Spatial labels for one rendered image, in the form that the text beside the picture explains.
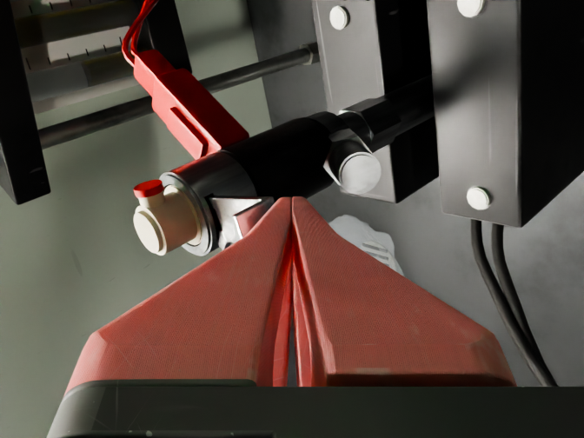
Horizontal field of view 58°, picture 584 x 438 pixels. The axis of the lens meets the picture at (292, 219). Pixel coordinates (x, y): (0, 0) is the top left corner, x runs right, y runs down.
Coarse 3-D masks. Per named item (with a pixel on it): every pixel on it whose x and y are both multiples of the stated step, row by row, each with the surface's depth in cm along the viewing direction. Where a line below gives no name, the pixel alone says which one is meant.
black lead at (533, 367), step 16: (480, 224) 24; (496, 224) 24; (480, 240) 24; (496, 240) 23; (480, 256) 23; (496, 256) 23; (496, 272) 23; (496, 288) 22; (512, 288) 22; (496, 304) 22; (512, 304) 22; (512, 320) 21; (512, 336) 21; (528, 336) 20; (528, 352) 20; (544, 368) 19; (544, 384) 19
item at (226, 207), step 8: (208, 200) 15; (216, 200) 15; (224, 200) 14; (232, 200) 14; (240, 200) 14; (248, 200) 14; (256, 200) 13; (216, 208) 15; (224, 208) 15; (232, 208) 14; (240, 208) 14; (224, 216) 15; (224, 224) 15; (232, 224) 15; (216, 232) 16; (224, 232) 15; (232, 232) 15; (216, 240) 16; (224, 240) 15; (232, 240) 15; (224, 248) 16
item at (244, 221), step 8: (264, 200) 13; (272, 200) 13; (248, 208) 13; (256, 208) 13; (264, 208) 13; (232, 216) 13; (240, 216) 13; (248, 216) 13; (256, 216) 13; (240, 224) 13; (248, 224) 13; (240, 232) 13; (248, 232) 13
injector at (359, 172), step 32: (384, 96) 22; (416, 96) 22; (288, 128) 18; (320, 128) 18; (352, 128) 20; (384, 128) 21; (224, 160) 16; (256, 160) 17; (288, 160) 17; (320, 160) 18; (352, 160) 16; (192, 192) 15; (224, 192) 16; (256, 192) 16; (288, 192) 17; (352, 192) 17
